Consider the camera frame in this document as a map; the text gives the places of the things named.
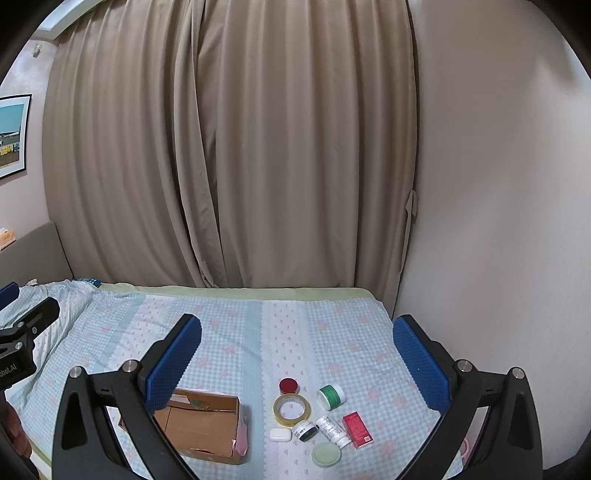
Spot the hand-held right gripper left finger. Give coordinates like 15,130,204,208
52,314,203,480

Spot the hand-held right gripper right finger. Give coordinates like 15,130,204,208
392,314,543,480

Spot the brown cardboard box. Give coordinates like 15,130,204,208
117,388,254,466

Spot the small red box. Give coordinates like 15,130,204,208
342,412,374,448

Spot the dark green lid white jar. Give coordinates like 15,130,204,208
318,384,346,411

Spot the white pill bottle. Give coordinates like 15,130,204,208
315,415,352,448

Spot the clear tape roll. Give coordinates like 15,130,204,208
272,394,312,425

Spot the pale green round lid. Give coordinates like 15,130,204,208
311,442,343,468

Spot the small black lid jar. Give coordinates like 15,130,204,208
292,420,320,442

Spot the person's left hand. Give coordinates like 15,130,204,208
2,402,31,457

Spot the grey headboard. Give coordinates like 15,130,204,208
0,220,75,289

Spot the pale green bed mattress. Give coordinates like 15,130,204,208
28,283,376,480

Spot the beige curtain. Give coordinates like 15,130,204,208
185,0,420,291
41,0,223,288

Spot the framed wall poster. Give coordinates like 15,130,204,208
0,93,33,179

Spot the white curtain rail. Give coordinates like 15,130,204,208
34,0,114,40

